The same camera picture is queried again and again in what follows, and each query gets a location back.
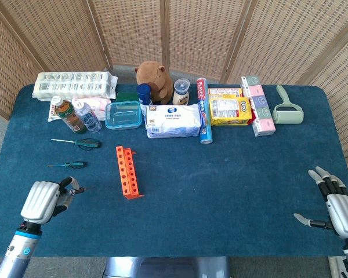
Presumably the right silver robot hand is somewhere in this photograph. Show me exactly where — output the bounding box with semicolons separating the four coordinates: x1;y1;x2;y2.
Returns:
293;166;348;240

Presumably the silver black tool handle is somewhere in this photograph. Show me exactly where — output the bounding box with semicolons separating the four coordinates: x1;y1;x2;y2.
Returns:
66;186;95;196

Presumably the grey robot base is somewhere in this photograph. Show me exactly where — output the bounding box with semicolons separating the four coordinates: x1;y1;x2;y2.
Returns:
103;256;230;278

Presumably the orange tool rack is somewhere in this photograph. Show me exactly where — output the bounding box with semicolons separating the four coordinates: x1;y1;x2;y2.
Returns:
115;145;145;200

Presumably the pastel tissue pack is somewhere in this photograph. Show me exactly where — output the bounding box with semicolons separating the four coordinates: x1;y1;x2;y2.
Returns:
240;75;277;137

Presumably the blue table cloth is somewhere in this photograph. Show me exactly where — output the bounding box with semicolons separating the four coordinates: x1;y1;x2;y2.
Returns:
0;83;348;258

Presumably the yellow snack bag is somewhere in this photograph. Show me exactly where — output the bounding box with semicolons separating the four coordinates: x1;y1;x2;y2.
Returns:
209;97;253;127

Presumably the blue plastic wrap roll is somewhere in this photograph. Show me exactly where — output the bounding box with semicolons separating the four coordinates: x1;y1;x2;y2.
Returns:
195;77;214;145

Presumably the red yellow snack box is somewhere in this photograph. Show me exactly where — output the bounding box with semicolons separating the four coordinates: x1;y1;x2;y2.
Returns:
208;87;244;99

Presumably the white wet wipes pack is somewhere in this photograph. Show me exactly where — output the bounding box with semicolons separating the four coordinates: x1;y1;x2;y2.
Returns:
144;103;205;139

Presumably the white bottle clear cap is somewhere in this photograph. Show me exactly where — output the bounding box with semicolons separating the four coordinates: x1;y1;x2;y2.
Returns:
172;78;191;107

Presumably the brown capybara plush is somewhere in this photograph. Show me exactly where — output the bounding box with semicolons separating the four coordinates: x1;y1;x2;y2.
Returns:
134;60;175;105

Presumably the blue white spray can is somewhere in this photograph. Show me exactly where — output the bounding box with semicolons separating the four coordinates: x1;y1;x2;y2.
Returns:
137;83;153;107

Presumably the clear container teal lid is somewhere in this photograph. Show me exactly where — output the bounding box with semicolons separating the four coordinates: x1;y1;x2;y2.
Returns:
104;100;143;131

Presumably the dark green sponge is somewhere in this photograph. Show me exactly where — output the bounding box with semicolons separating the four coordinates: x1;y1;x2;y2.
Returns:
115;92;140;103

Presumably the white pink snack bag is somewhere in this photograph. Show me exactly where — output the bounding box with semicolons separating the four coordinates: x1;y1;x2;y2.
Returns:
47;97;113;122

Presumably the clear water bottle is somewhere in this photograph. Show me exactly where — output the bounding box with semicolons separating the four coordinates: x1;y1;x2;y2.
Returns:
75;101;103;133

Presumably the wicker folding screen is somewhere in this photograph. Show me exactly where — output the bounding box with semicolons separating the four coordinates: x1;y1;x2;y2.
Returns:
0;0;348;159

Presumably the green tea bottle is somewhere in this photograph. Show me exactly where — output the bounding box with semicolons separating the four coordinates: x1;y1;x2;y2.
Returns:
52;96;87;134

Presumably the long green-handled screwdriver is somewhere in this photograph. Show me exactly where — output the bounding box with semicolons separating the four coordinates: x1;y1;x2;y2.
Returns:
50;138;102;151

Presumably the short green-handled screwdriver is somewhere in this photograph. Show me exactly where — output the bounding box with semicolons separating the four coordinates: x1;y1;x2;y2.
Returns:
46;161;87;170

